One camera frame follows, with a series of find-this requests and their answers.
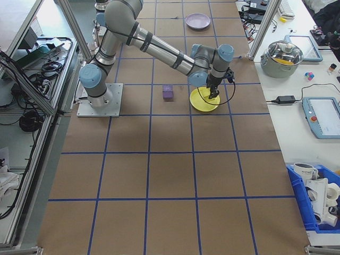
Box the purple foam block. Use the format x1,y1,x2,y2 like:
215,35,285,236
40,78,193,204
162,84,175,101

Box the yellow round plate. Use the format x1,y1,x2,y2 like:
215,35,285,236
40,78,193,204
189,87,222,114

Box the lavender round plate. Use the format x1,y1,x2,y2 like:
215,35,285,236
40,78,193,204
185,13,212,30

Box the silver cooking pot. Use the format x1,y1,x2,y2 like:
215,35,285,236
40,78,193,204
259,53,302,79

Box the black power adapter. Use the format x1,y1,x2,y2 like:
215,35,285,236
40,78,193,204
276,95,296,104

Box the silver pot lid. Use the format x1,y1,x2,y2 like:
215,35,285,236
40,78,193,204
266,40,304,66

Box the flat black electronics box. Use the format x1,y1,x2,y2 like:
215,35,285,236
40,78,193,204
245,13,265,25

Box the black labelled electronics box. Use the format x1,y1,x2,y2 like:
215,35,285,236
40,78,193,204
241,0,268,14

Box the blue grey teach pendant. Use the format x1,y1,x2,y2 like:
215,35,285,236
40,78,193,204
302,96,340,139
284,34,324,63

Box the white workbench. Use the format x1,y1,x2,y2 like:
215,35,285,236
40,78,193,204
235,0,340,247

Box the white keyboard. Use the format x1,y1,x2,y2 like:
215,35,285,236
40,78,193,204
277,0,296,20

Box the white printed mug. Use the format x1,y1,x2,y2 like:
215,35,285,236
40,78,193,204
293,162,319,182

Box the black bag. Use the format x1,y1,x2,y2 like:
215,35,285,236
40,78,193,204
313,0,340,51

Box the blue plastic bin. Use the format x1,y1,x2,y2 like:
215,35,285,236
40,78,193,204
286,164,340,234

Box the white plastic pipe fittings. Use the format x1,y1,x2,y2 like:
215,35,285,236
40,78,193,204
304,177,340,227

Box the white power strip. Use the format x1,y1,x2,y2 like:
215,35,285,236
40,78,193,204
39,79,54,94

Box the green flat board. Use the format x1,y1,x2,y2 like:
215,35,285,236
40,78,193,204
15,39,67,69

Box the grey box device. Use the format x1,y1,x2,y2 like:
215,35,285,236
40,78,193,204
18,25,39,50

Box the white crumpled cloth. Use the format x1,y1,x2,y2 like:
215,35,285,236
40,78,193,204
0,164,20,199

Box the black looping camera cable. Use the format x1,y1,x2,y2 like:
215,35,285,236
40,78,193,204
198,78,237,107

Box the thin black red wires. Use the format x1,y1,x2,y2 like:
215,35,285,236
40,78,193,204
240,10,260,42

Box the aluminium profile post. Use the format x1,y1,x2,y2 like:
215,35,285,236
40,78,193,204
246,0,282,61

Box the black adapter cable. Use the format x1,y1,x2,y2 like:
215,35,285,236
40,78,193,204
265,83,340,104

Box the tangled black cable bundle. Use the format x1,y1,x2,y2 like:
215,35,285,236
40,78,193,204
39,60,66,79

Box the metal corner bracket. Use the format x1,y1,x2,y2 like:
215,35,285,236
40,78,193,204
303,245,340,255

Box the coiled black cable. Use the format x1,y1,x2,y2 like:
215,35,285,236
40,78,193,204
19,110,44,133

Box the V-shaped aluminium bar frame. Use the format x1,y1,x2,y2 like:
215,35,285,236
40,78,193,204
0,0,92,250

